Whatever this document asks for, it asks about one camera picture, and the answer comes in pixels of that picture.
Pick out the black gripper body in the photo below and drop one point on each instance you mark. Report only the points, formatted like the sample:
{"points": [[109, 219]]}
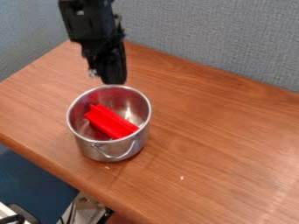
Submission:
{"points": [[93, 26]]}

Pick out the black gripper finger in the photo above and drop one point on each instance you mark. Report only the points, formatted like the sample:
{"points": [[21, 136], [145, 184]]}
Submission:
{"points": [[113, 65]]}

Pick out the stainless steel pot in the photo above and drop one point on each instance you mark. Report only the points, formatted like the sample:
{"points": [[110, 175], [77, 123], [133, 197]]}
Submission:
{"points": [[131, 104]]}

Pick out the red rectangular block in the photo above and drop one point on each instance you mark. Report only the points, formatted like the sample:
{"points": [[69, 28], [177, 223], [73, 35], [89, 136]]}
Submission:
{"points": [[107, 121]]}

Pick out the white object at corner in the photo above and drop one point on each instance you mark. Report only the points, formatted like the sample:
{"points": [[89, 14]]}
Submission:
{"points": [[10, 216]]}

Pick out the metal table leg bracket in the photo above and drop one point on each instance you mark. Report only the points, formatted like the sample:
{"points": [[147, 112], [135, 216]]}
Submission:
{"points": [[86, 211]]}

